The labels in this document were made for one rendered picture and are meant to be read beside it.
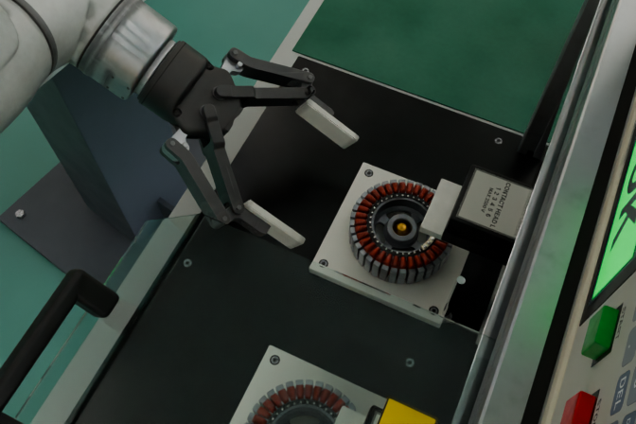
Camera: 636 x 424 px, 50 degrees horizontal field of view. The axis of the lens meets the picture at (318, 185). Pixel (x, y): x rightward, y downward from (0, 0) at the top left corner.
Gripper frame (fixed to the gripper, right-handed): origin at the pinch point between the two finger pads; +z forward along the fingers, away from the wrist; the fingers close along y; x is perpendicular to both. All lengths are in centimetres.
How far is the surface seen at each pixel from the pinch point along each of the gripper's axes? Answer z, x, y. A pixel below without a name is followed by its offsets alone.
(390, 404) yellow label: 1.8, 27.5, 23.4
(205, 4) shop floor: -24, -111, -87
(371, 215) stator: 6.4, 1.3, -0.2
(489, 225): 11.0, 16.1, 1.8
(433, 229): 9.1, 10.4, 2.1
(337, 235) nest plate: 5.6, -3.1, 1.9
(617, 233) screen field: 3.3, 39.0, 13.3
